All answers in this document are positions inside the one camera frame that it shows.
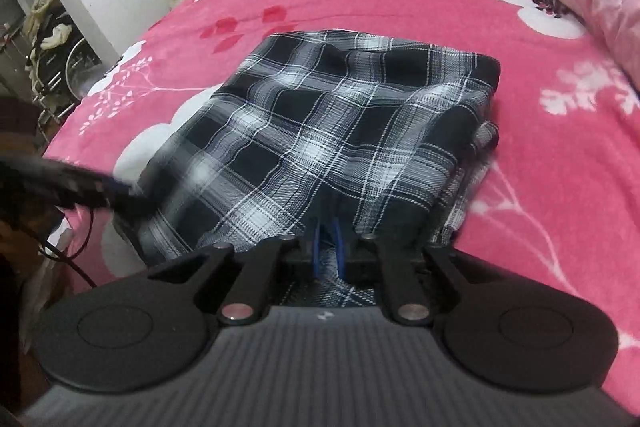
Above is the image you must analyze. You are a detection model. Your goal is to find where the black white plaid shirt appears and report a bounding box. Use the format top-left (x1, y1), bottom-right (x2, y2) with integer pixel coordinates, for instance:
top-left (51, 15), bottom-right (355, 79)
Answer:
top-left (132, 29), bottom-right (502, 308)

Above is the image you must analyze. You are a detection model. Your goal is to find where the pink floral bed blanket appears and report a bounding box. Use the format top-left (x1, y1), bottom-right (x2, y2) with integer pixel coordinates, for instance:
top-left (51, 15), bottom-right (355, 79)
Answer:
top-left (42, 0), bottom-right (640, 358)

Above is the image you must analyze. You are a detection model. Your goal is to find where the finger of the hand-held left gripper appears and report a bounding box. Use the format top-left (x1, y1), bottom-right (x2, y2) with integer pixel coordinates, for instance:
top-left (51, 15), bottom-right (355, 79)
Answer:
top-left (97, 179), bottom-right (157, 225)

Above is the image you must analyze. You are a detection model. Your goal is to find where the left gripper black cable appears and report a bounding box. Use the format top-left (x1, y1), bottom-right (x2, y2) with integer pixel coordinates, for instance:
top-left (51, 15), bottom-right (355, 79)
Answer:
top-left (12, 206), bottom-right (102, 292)

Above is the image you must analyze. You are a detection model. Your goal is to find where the wheelchair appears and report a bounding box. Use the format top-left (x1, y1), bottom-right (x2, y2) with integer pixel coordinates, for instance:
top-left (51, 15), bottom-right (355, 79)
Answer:
top-left (25, 0), bottom-right (121, 128)

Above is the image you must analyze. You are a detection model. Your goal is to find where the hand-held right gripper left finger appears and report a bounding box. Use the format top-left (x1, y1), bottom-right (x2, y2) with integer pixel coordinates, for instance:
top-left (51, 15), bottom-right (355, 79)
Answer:
top-left (147, 218), bottom-right (322, 327)

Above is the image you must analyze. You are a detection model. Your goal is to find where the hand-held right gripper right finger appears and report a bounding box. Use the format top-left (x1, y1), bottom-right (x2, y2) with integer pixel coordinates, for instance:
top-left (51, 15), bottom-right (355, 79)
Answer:
top-left (330, 218), bottom-right (503, 327)

